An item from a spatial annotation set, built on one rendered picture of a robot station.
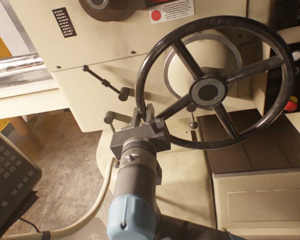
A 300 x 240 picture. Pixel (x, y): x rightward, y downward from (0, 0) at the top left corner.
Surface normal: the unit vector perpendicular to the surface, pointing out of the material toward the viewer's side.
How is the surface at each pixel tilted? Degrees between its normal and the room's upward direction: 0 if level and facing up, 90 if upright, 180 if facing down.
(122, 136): 7
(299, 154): 0
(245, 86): 90
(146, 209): 53
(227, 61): 79
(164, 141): 90
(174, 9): 90
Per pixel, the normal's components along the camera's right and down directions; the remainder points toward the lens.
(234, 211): -0.06, 0.58
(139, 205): 0.32, -0.73
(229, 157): -0.22, -0.80
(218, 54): 0.16, 0.14
